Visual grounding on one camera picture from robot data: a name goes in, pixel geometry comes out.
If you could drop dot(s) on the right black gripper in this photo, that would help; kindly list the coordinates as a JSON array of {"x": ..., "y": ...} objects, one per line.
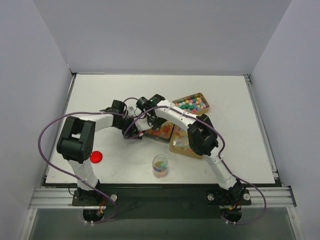
[{"x": 153, "y": 120}]

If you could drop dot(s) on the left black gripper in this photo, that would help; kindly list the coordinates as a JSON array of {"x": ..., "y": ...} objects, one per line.
[{"x": 132, "y": 131}]

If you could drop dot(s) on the clear glass jar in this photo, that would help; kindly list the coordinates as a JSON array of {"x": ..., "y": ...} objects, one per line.
[{"x": 160, "y": 166}]

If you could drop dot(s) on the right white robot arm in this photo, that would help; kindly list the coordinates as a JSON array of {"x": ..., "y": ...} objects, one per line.
[{"x": 203, "y": 139}]

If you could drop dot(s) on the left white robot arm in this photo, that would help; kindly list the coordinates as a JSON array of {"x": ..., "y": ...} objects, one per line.
[{"x": 76, "y": 141}]

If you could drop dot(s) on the dark square candy tin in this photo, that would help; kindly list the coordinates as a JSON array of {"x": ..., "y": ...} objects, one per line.
[{"x": 163, "y": 134}]

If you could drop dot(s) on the gold square candy tin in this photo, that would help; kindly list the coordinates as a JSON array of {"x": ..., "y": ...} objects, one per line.
[{"x": 179, "y": 144}]

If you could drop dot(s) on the red round jar lid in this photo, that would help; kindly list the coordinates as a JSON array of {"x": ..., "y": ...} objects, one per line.
[{"x": 96, "y": 157}]

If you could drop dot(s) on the gold rectangular candy tin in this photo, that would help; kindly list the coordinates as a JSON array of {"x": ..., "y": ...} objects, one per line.
[{"x": 194, "y": 104}]

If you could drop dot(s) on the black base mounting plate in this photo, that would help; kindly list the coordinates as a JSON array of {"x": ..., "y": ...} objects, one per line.
[{"x": 157, "y": 203}]

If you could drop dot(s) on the aluminium frame rail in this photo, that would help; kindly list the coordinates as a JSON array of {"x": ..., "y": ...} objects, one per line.
[{"x": 60, "y": 198}]

